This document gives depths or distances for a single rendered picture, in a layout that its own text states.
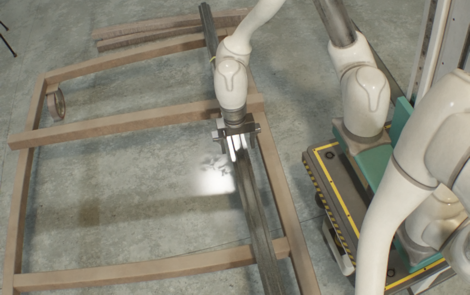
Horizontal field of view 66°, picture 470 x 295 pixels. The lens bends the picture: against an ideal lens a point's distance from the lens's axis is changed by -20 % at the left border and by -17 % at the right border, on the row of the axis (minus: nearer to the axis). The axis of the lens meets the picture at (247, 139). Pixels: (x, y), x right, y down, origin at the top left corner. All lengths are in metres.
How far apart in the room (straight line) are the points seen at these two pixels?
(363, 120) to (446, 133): 0.85
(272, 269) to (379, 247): 0.65
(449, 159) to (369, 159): 0.93
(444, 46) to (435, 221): 0.51
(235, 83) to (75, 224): 1.11
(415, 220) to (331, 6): 0.71
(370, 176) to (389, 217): 0.77
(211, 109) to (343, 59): 0.61
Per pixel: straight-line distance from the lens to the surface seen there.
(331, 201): 1.54
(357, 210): 1.53
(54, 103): 2.46
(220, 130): 1.51
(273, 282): 1.31
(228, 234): 1.84
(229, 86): 1.35
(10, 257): 1.76
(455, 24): 1.22
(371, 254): 0.73
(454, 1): 1.20
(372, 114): 1.40
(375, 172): 1.47
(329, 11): 1.39
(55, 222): 2.12
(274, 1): 1.18
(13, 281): 1.71
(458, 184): 0.59
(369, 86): 1.36
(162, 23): 2.92
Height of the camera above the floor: 1.60
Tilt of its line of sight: 49 degrees down
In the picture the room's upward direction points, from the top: 5 degrees counter-clockwise
